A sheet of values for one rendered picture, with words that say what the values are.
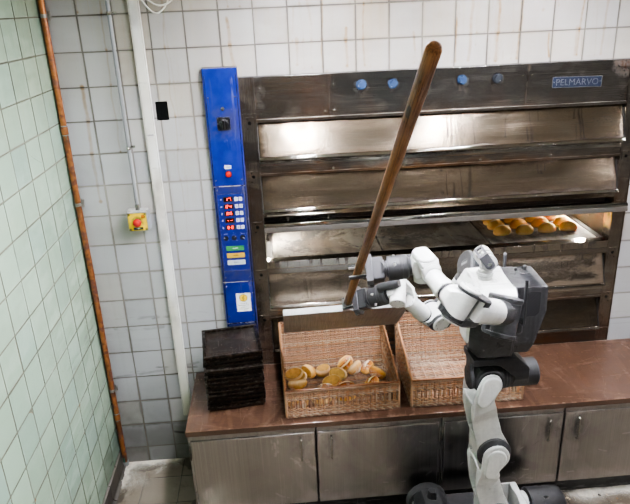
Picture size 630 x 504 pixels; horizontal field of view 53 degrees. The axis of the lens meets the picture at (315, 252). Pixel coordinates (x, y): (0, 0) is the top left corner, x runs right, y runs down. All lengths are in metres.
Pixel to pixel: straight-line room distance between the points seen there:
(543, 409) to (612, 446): 0.46
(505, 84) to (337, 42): 0.83
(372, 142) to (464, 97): 0.49
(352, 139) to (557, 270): 1.33
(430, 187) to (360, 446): 1.31
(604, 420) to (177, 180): 2.38
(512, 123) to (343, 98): 0.84
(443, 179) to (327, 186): 0.58
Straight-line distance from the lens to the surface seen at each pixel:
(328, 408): 3.10
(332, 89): 3.08
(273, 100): 3.07
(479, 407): 2.69
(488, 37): 3.20
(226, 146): 3.06
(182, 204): 3.19
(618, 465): 3.71
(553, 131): 3.37
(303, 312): 2.76
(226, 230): 3.18
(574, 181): 3.49
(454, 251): 3.39
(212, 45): 3.04
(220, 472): 3.25
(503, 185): 3.35
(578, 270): 3.69
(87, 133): 3.19
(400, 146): 1.39
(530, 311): 2.51
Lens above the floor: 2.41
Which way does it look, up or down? 21 degrees down
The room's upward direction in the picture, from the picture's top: 2 degrees counter-clockwise
